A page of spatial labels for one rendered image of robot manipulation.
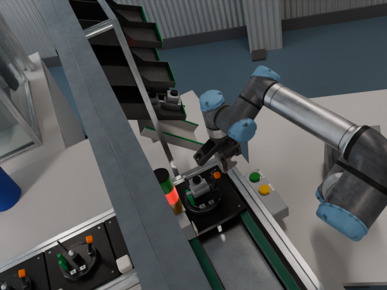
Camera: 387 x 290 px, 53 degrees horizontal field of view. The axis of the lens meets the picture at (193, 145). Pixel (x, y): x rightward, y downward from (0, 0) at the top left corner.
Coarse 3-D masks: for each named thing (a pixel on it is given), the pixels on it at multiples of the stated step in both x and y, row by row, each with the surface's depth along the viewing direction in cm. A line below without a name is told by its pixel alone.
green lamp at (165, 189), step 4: (168, 180) 99; (160, 184) 98; (164, 184) 99; (168, 184) 100; (172, 184) 102; (164, 188) 100; (168, 188) 101; (172, 188) 102; (164, 192) 101; (168, 192) 101
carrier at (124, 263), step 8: (112, 224) 147; (112, 232) 145; (120, 232) 144; (112, 240) 143; (120, 240) 142; (120, 248) 140; (120, 256) 137; (128, 256) 136; (120, 264) 133; (128, 264) 132
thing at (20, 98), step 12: (0, 48) 220; (0, 72) 195; (0, 84) 184; (24, 84) 239; (12, 96) 196; (24, 96) 223; (0, 108) 184; (24, 108) 209; (0, 120) 188; (12, 120) 190; (0, 132) 192; (12, 132) 194; (24, 132) 197; (0, 144) 196; (12, 144) 199; (24, 144) 201; (0, 156) 200
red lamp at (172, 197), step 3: (174, 186) 104; (174, 189) 104; (171, 192) 102; (174, 192) 104; (165, 195) 102; (168, 195) 102; (171, 195) 103; (174, 195) 104; (177, 195) 106; (168, 198) 103; (171, 198) 103; (174, 198) 104; (177, 198) 106; (168, 201) 104; (171, 201) 104; (174, 201) 105; (171, 204) 105
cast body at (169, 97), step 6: (168, 90) 146; (174, 90) 145; (168, 96) 143; (174, 96) 144; (162, 102) 147; (168, 102) 145; (174, 102) 145; (180, 102) 147; (168, 108) 147; (174, 108) 147
